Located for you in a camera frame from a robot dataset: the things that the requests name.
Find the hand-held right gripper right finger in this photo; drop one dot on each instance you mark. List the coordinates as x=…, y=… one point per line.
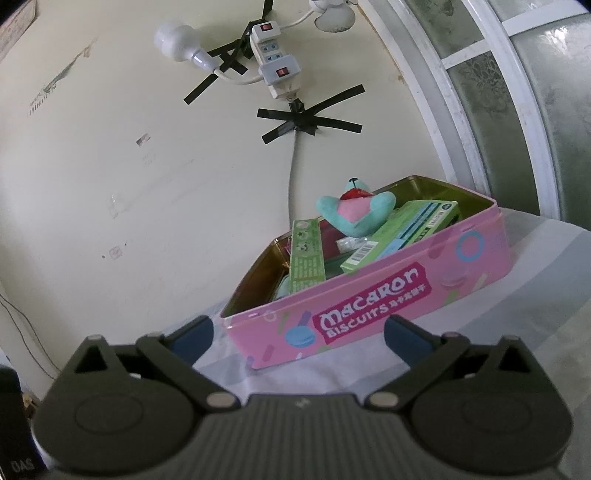
x=408, y=339

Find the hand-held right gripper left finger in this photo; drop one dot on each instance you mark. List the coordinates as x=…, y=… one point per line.
x=191, y=339

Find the pink biscuit tin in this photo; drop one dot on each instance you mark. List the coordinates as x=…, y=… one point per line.
x=369, y=318

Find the large green box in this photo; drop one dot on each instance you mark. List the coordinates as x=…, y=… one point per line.
x=401, y=230

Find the narrow green box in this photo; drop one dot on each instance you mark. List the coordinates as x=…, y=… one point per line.
x=305, y=258

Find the teal plush toy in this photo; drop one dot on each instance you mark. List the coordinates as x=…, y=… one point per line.
x=355, y=210

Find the light teal packet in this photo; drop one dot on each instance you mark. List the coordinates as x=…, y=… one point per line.
x=284, y=288

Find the clear plastic packet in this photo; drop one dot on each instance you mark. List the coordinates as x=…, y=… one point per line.
x=353, y=243

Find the black tape cross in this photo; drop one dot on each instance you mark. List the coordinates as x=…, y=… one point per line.
x=221, y=67
x=300, y=122

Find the white power strip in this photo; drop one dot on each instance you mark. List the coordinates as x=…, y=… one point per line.
x=276, y=60

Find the white light bulb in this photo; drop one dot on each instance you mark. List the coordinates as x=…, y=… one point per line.
x=178, y=44

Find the white window frame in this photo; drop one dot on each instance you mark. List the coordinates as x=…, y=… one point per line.
x=489, y=92

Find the white wall fixture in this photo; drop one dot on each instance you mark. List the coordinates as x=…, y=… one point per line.
x=332, y=14

